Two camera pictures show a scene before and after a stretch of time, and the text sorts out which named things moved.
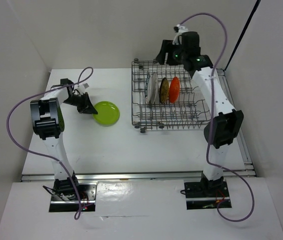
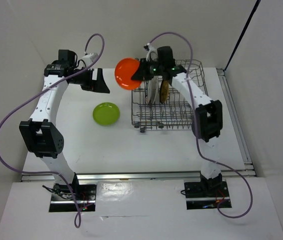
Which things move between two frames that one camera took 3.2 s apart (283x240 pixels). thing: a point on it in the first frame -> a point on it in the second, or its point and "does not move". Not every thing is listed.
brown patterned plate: x=164 y=90 does not move
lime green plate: x=108 y=113 does not move
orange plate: x=174 y=89 -> x=124 y=70
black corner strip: x=257 y=5 does not move
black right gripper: x=166 y=46 -> x=141 y=74
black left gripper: x=87 y=107 -> x=100 y=86
